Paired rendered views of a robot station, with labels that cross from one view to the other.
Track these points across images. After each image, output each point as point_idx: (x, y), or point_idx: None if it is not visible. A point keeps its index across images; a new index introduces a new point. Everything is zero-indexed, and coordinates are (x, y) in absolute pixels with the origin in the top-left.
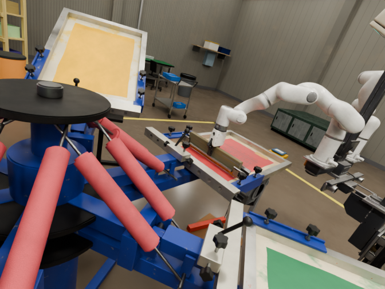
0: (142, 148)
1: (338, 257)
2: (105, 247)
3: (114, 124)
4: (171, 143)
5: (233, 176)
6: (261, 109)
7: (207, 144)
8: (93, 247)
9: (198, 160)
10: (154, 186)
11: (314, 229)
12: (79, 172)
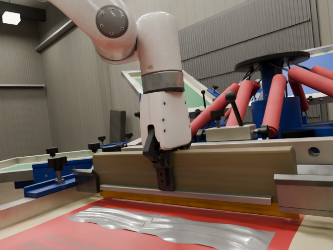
0: (236, 99)
1: (27, 168)
2: None
3: (274, 84)
4: (251, 124)
5: (106, 200)
6: (44, 0)
7: (191, 140)
8: None
9: (192, 145)
10: (201, 113)
11: (54, 147)
12: (252, 110)
